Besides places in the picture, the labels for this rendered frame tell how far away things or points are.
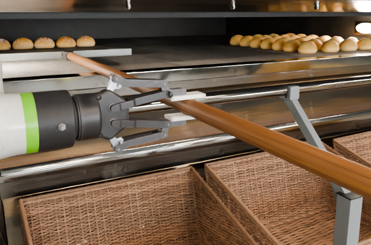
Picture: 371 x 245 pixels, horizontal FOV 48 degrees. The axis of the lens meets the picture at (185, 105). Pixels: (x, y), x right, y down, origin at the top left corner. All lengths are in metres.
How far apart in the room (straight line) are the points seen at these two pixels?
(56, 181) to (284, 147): 0.88
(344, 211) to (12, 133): 0.73
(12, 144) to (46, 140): 0.05
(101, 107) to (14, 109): 0.14
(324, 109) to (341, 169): 1.30
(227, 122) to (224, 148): 0.88
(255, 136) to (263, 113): 0.99
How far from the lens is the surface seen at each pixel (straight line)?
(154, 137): 0.73
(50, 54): 1.70
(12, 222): 1.33
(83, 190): 1.29
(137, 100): 0.70
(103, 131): 0.69
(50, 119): 0.63
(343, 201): 1.04
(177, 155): 1.41
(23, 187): 1.28
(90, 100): 0.66
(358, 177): 0.45
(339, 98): 1.83
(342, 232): 1.07
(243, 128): 0.59
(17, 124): 0.63
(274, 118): 1.59
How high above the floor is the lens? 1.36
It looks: 13 degrees down
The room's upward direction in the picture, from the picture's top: straight up
